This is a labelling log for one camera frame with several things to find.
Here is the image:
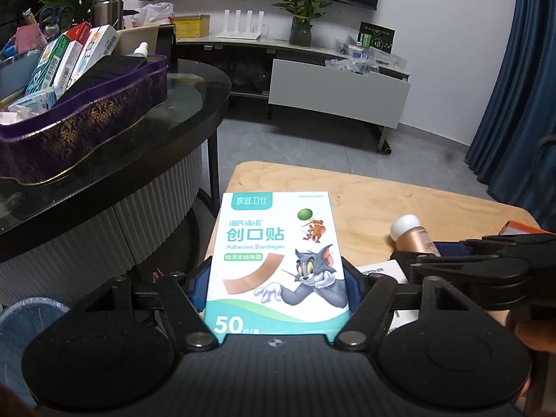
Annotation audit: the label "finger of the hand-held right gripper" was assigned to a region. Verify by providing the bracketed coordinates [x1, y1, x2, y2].
[433, 233, 556, 257]
[390, 247, 556, 310]

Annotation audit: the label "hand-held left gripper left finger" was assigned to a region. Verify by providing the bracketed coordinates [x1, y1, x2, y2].
[84, 257, 219, 353]

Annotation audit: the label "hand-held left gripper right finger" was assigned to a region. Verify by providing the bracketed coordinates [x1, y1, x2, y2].
[334, 258, 473, 353]

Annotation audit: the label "orange-edged white box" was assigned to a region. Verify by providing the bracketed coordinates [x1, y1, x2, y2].
[499, 220, 542, 238]

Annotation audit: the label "bronze bottle with white cap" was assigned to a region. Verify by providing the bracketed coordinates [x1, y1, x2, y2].
[389, 214, 442, 258]

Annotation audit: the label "cartoon print bandage box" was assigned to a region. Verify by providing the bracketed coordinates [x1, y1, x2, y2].
[203, 191, 352, 338]

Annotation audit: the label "person's right hand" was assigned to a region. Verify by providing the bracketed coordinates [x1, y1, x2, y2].
[506, 318, 539, 357]

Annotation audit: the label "blue curtain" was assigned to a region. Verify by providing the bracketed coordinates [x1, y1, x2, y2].
[464, 0, 556, 229]

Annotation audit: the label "round black glass table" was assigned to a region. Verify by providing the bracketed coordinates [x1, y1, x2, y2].
[0, 58, 234, 313]

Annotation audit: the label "blue translucent plastic tub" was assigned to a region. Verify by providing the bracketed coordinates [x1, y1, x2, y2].
[0, 297, 71, 406]

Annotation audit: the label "purple patterned tin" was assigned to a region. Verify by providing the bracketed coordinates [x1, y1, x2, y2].
[0, 54, 170, 186]

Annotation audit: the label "clear plastic bag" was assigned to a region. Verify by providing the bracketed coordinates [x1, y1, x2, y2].
[325, 58, 384, 75]

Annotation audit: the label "white tv cabinet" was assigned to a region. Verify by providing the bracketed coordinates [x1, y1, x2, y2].
[174, 34, 412, 154]

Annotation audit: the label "black case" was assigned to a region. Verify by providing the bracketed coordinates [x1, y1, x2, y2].
[56, 55, 149, 101]

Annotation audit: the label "small blue white boxes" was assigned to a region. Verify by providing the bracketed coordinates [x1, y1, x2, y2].
[335, 38, 375, 60]

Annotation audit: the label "black green display box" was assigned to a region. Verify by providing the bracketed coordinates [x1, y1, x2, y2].
[357, 21, 396, 54]

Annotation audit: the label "kraft paper box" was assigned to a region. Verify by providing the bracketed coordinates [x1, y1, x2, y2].
[116, 25, 160, 58]

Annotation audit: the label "white blue medicine box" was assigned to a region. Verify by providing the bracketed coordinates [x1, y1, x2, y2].
[71, 24, 121, 82]

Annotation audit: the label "yellow box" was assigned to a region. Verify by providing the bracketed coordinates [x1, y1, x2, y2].
[172, 14, 212, 38]

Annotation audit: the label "white router with antennas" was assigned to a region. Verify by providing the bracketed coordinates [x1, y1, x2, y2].
[215, 8, 267, 40]

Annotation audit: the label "red white medicine box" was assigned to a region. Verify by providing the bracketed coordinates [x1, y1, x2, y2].
[51, 21, 95, 93]

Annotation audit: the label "green white medicine box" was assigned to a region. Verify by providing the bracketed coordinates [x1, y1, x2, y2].
[25, 34, 73, 97]

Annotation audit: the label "white plastic bag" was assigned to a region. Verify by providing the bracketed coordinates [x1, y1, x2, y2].
[131, 2, 175, 27]

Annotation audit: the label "potted plant in dark pot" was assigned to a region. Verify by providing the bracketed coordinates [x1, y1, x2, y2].
[273, 0, 349, 48]

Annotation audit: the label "steel thermos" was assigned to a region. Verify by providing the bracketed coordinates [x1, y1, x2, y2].
[91, 0, 125, 30]

